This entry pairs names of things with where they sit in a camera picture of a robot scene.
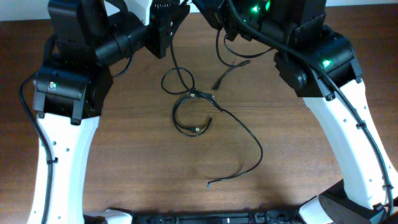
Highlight black USB cable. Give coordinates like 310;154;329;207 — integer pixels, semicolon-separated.
198;90;264;189
172;90;216;138
160;40;197;96

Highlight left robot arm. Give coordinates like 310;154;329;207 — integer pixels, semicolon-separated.
23;0;190;223

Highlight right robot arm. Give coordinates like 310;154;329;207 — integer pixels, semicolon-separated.
195;0;397;223

